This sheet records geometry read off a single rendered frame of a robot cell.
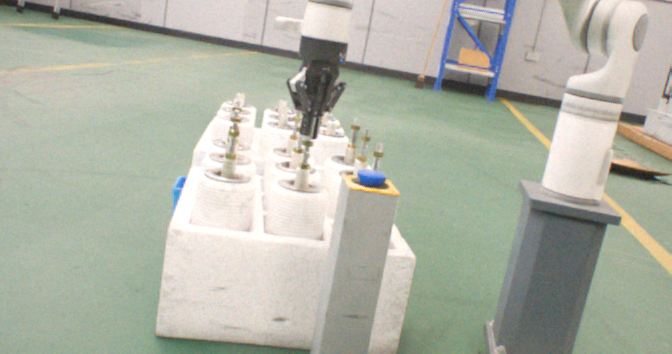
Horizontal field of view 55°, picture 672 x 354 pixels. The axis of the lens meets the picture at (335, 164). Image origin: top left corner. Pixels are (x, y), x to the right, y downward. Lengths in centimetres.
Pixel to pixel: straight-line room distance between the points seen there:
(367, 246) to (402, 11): 659
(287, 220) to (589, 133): 50
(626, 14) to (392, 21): 638
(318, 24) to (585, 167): 49
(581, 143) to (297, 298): 52
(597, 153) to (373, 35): 640
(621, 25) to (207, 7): 699
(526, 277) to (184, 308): 56
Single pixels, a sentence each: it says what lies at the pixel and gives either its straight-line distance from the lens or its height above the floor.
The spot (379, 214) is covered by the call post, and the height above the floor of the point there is 28.
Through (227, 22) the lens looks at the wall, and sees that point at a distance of 779.
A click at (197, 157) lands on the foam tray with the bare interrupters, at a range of 152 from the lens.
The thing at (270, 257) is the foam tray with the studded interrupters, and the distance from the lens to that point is 101.
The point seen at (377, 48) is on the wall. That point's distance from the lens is 743.
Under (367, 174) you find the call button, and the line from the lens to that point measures 87.
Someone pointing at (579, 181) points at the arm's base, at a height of 34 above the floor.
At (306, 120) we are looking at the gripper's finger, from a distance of 102.
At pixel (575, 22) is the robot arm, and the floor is 58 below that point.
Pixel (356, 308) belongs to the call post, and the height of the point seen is 14.
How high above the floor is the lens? 52
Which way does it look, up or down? 13 degrees down
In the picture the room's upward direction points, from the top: 10 degrees clockwise
